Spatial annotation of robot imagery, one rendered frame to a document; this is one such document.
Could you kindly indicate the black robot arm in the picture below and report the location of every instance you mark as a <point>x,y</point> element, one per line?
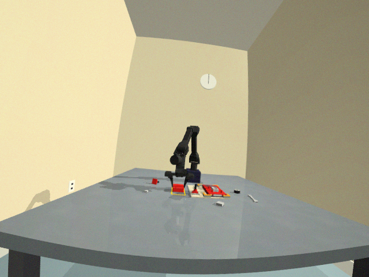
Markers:
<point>182,150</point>

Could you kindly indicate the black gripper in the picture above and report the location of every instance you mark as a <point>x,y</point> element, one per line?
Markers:
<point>169,174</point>

